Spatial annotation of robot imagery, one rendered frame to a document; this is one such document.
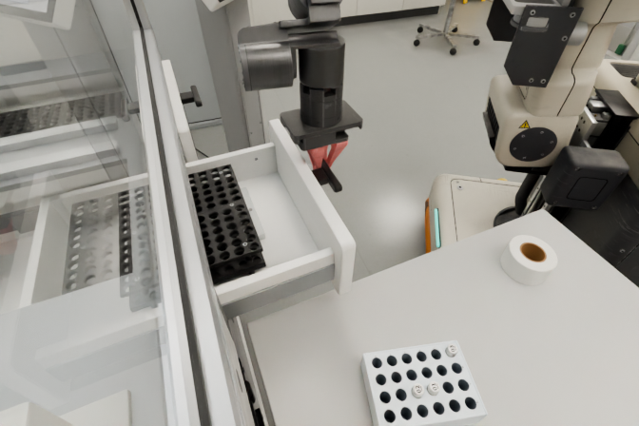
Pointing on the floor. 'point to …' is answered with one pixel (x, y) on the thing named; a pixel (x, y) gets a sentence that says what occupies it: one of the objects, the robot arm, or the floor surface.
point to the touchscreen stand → (231, 73)
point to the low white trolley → (468, 335)
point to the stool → (453, 1)
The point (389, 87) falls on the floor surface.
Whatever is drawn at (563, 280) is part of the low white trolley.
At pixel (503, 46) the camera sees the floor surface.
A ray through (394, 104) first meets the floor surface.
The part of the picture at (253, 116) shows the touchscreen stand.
